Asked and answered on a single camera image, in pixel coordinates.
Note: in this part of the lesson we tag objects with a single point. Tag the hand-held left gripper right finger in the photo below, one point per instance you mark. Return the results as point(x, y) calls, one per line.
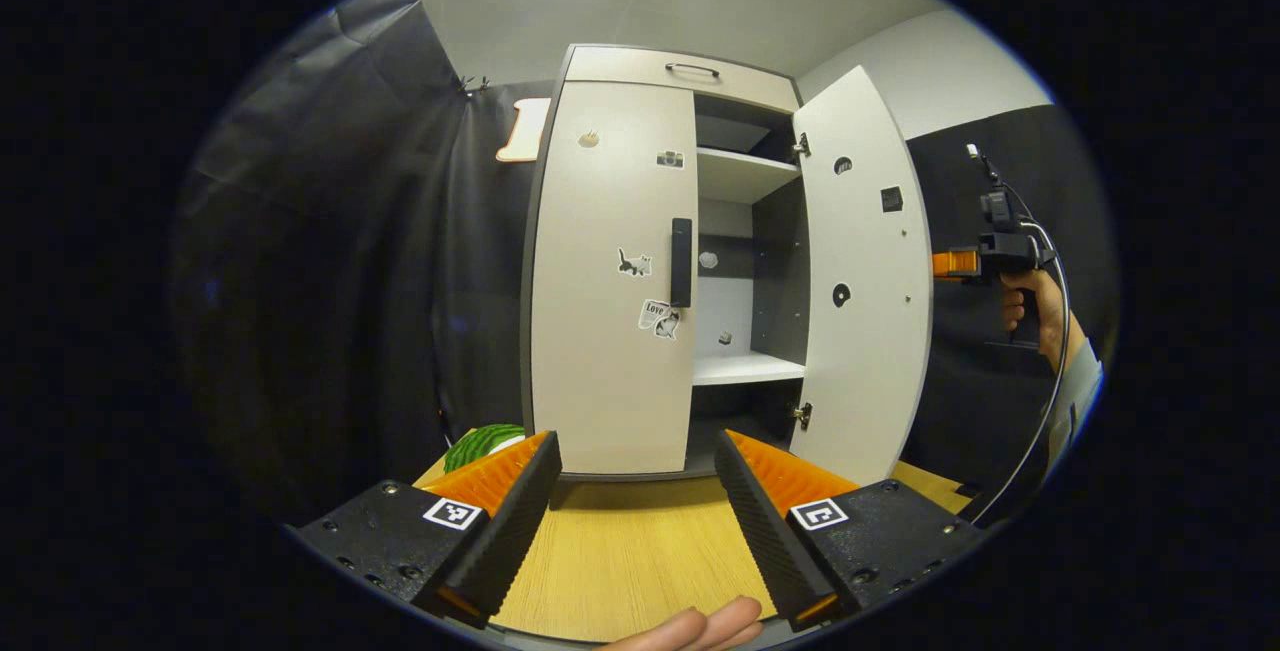
point(765, 536)

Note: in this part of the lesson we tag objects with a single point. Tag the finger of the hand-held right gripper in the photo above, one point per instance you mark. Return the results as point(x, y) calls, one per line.
point(955, 263)

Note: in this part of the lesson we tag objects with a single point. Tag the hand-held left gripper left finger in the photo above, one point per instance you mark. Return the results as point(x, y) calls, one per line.
point(515, 536)

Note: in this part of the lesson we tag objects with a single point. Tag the white cabinet door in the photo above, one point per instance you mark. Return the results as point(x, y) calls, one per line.
point(600, 331)
point(865, 371)

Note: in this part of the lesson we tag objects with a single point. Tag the white double-door shoe cabinet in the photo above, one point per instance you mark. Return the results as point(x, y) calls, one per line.
point(745, 174)

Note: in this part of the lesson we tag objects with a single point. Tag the green striped object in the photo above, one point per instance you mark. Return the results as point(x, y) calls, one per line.
point(480, 443)

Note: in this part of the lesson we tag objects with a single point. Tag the black backdrop cloth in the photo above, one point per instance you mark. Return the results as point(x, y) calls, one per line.
point(330, 281)

